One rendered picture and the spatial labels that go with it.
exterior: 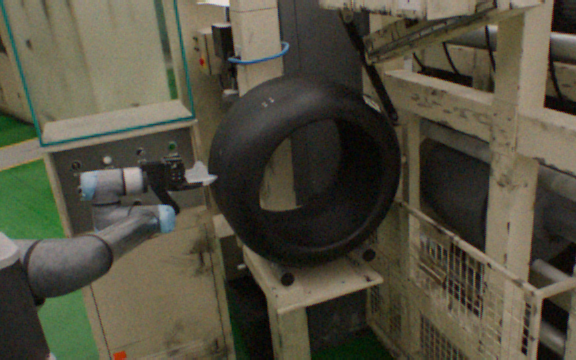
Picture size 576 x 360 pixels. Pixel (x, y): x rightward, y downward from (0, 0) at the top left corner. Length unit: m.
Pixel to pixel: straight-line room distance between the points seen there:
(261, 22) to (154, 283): 1.12
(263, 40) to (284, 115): 0.41
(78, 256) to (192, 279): 1.21
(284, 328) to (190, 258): 0.47
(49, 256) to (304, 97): 0.76
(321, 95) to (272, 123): 0.16
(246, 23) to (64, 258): 0.98
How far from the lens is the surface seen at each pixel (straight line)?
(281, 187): 1.94
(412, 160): 2.10
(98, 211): 1.51
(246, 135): 1.46
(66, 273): 1.12
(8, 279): 0.67
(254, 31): 1.78
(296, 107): 1.46
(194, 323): 2.41
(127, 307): 2.31
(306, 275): 1.85
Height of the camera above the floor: 1.80
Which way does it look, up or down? 22 degrees down
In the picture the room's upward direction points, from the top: 6 degrees counter-clockwise
